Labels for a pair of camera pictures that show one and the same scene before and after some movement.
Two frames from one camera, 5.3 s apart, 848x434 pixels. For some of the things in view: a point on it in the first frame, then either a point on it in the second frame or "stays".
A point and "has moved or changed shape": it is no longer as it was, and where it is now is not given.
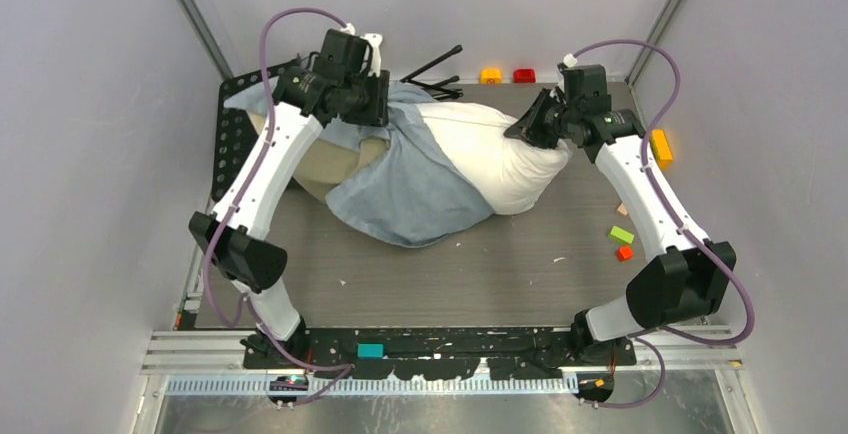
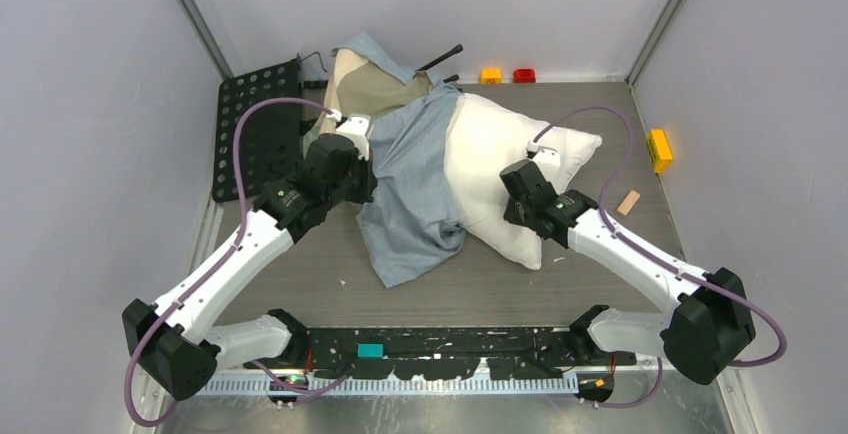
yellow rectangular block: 661,148 stays
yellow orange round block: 491,76 stays
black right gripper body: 565,113 → 516,212
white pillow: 514,176 has moved or changed shape
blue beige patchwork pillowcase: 393,183 has moved or changed shape
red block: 524,76 stays
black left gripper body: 365,100 → 356,186
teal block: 370,350 stays
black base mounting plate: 452,352 stays
